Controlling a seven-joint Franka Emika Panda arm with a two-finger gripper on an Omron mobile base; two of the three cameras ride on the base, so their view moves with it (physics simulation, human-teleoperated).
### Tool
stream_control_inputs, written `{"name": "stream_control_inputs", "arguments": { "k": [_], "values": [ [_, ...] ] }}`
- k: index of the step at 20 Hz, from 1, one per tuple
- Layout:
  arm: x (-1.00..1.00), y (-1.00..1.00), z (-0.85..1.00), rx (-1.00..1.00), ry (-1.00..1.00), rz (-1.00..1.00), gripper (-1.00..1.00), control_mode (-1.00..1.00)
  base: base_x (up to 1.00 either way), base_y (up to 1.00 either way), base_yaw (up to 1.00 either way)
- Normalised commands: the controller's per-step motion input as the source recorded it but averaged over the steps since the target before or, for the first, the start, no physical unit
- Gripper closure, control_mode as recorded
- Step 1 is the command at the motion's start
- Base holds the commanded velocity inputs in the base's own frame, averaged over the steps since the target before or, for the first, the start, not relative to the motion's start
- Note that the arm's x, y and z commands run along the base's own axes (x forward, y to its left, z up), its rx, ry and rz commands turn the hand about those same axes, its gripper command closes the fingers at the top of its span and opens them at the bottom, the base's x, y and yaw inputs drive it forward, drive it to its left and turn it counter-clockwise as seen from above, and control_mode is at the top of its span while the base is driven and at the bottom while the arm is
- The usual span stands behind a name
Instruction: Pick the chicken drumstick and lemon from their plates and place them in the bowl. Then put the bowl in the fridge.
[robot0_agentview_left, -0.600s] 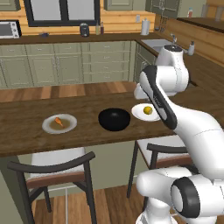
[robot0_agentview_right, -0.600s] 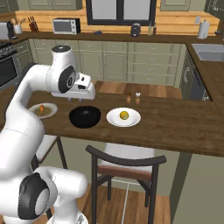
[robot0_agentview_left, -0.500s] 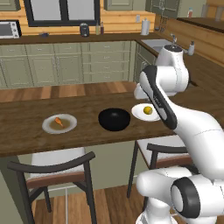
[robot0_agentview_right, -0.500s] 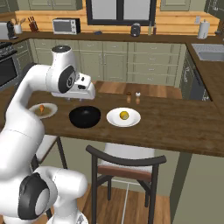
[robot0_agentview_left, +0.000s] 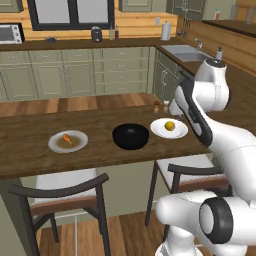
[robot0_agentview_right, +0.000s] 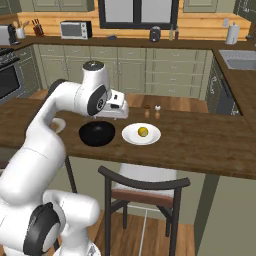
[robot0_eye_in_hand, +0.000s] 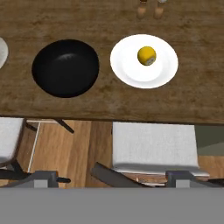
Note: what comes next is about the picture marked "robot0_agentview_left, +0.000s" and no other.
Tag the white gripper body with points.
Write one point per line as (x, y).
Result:
(175, 108)

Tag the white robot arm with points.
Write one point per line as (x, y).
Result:
(233, 150)

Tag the yellow lemon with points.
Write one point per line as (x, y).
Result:
(170, 125)

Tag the black bowl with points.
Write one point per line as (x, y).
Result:
(130, 137)

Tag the grey fridge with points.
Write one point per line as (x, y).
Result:
(196, 8)

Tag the orange chicken drumstick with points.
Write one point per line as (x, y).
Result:
(67, 139)

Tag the white salt shaker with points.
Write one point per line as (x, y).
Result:
(166, 106)

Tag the brown pepper shaker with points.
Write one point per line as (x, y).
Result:
(156, 107)

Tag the white plate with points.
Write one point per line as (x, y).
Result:
(160, 129)

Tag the green cupboards under sink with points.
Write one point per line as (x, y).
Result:
(165, 78)

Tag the steel sink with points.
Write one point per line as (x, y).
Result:
(186, 53)

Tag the dark chair with white seat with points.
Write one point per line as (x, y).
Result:
(63, 195)
(186, 171)

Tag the steel tap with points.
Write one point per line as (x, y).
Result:
(199, 43)

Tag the grey soap dispenser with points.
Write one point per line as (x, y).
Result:
(218, 54)

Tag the white paper towel roll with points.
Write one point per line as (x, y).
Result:
(166, 31)

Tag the hanging kitchen tools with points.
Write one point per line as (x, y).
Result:
(186, 23)

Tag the dark brown bottle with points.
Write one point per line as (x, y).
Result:
(117, 33)

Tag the pale green bottle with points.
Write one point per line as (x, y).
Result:
(112, 33)

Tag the red bottle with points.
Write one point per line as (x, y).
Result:
(217, 15)

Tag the grey plate with brown centre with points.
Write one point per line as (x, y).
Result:
(78, 141)

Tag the green base cupboard run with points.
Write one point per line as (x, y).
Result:
(76, 75)

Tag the dark coffee machine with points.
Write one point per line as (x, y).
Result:
(96, 34)

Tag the black framed window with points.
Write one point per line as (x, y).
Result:
(71, 25)

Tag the small dark object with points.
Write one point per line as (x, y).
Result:
(50, 40)

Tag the silver toaster oven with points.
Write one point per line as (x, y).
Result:
(10, 34)

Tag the white wall socket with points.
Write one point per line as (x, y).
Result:
(157, 21)

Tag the green wall cupboard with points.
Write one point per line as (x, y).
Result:
(135, 5)
(10, 5)

